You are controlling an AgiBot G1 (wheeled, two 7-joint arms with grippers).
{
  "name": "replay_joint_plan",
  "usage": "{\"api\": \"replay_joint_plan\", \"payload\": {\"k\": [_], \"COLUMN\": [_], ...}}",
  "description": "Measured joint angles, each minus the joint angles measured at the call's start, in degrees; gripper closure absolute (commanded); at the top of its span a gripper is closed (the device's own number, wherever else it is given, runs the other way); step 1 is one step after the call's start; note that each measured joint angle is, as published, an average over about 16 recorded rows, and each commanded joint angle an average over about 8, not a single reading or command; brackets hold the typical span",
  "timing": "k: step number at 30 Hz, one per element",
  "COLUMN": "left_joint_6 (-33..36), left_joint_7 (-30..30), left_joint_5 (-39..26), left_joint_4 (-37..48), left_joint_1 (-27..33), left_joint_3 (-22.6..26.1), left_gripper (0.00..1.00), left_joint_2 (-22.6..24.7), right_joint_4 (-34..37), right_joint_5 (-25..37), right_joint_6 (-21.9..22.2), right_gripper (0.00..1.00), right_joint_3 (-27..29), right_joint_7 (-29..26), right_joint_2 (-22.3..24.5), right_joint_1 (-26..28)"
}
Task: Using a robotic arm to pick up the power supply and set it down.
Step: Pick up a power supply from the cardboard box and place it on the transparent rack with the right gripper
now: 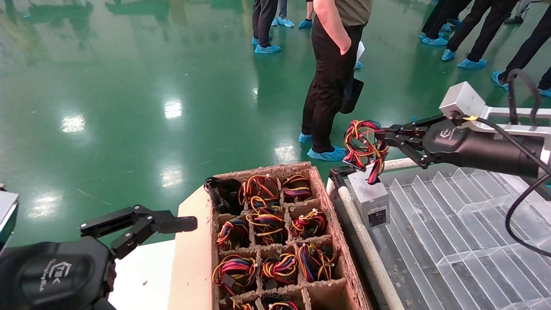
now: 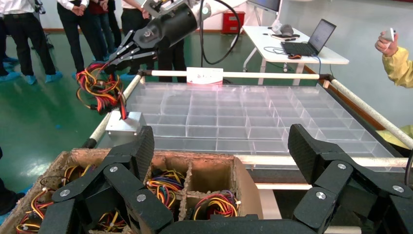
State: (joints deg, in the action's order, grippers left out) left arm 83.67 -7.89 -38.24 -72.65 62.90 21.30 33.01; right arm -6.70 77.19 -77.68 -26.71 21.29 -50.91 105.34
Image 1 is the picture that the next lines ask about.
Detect power supply with black cables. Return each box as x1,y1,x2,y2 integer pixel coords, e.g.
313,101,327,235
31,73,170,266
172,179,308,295
204,177,242,214

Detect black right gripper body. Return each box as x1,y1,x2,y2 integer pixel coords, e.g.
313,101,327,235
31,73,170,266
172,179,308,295
424,118,544,176

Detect beige cardboard sheet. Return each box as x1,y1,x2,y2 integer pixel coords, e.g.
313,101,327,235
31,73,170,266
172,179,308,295
168,185,216,310

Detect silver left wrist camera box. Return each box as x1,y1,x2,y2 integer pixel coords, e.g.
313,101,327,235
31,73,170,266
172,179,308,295
0,185,19,250

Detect person short-sleeved shirt black trousers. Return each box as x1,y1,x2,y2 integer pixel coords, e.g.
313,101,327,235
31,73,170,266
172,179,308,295
298,0,374,162

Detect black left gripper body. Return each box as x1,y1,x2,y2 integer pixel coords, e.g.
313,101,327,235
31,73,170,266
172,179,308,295
0,237,116,310

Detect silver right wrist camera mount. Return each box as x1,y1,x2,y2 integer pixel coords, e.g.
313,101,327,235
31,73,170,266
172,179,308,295
439,82,551,134

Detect black pipe corner connector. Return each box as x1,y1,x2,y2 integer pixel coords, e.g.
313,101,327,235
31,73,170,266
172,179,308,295
328,166,356,190

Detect brown pulp divider tray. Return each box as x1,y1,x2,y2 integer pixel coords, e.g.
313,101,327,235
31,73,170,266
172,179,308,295
206,162,373,310

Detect clear plastic divider tray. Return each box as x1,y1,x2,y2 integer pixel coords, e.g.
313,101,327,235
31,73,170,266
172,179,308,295
344,166,551,310

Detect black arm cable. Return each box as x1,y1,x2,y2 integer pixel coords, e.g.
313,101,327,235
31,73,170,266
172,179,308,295
465,69,551,259

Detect dark tote bag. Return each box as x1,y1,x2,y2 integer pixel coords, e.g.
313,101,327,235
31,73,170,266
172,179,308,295
340,77,364,115

